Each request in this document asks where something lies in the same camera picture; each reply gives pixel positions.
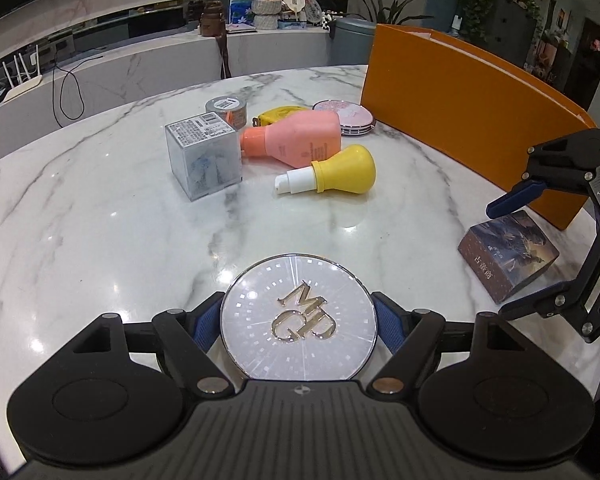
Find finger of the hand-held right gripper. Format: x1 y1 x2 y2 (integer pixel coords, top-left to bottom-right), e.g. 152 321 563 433
497 209 600 346
486 128 600 219

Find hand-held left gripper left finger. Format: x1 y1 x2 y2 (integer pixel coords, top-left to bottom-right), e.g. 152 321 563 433
72 291 233 397

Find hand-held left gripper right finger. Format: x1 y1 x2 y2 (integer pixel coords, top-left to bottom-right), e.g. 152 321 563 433
367 290 527 397

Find dark printed card box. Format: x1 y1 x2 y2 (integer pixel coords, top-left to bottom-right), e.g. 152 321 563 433
457 210 561 304

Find round white compact case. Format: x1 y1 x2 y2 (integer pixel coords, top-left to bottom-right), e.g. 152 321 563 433
220 253 379 381

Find orange storage box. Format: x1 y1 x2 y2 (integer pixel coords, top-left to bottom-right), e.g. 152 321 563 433
360 23 598 232

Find yellow bulb-shaped pump bottle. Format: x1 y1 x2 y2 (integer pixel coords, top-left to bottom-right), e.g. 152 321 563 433
274 144 377 196

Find clear plastic cube box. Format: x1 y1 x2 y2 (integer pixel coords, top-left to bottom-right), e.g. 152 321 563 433
165 112 244 203

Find pink bottle with orange cap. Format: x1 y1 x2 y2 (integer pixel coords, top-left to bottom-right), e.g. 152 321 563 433
239 111 342 168

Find small yellow pouch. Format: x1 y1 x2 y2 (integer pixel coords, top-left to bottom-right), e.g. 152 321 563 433
252 105 306 128

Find dark cabinet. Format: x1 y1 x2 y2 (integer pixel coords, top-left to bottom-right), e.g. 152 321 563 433
490 0 540 67

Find round pink floral compact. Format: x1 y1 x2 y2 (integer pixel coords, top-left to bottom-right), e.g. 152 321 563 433
312 100 376 137

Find grey trash bin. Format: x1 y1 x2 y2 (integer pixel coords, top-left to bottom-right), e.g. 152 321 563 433
330 15 378 67

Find green leafy potted plant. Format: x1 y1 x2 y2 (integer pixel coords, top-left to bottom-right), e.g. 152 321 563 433
342 0 431 28

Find white wifi router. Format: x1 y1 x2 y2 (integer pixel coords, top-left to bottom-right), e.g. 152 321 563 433
2 45 44 104

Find white woven baskets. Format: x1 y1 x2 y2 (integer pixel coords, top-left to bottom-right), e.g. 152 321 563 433
251 0 283 30

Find black cable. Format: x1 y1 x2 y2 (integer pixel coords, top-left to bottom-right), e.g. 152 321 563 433
51 52 106 129

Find brown bag with strap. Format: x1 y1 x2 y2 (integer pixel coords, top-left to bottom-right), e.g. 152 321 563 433
200 0 232 80

